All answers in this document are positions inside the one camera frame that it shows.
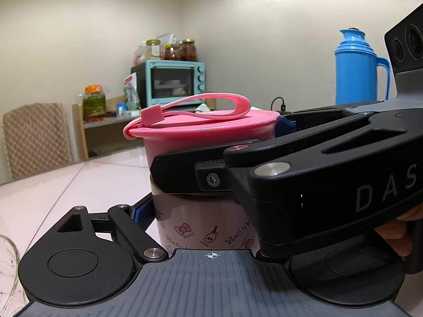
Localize person's right hand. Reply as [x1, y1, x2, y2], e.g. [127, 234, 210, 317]
[375, 203, 423, 258]

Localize small glass jar red contents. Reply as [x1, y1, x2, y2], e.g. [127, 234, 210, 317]
[163, 44, 181, 61]

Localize quilted beige chair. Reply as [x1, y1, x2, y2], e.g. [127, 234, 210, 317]
[1, 102, 73, 181]

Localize blue thermos jug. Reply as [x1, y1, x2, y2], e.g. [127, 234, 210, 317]
[334, 28, 392, 106]

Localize white paper packet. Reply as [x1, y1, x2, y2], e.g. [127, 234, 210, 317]
[155, 32, 178, 45]

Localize tall glass jar red contents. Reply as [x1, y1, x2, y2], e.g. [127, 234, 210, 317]
[180, 39, 197, 62]

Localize white printed bottle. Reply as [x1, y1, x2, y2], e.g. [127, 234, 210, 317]
[150, 190, 261, 258]

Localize orange lid glass jar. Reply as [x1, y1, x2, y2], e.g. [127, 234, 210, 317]
[82, 85, 107, 118]

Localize wooden sideboard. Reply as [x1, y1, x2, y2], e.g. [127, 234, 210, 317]
[72, 96, 153, 160]

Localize pink lidded cup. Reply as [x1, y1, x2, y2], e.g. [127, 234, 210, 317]
[123, 93, 281, 174]

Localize glass jar pale contents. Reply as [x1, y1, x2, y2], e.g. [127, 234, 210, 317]
[145, 39, 162, 61]

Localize small white boxes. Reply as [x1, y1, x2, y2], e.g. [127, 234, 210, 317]
[116, 102, 141, 116]

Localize teal toaster oven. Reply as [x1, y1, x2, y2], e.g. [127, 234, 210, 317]
[131, 60, 206, 109]

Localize clear glass cup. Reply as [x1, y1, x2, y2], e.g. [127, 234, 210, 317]
[0, 234, 23, 317]

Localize green printed bag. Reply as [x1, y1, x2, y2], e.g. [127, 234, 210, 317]
[123, 82, 141, 110]

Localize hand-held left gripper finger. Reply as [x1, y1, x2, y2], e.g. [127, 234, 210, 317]
[56, 195, 168, 262]

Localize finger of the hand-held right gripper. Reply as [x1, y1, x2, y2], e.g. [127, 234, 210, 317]
[150, 110, 423, 194]
[277, 100, 391, 138]

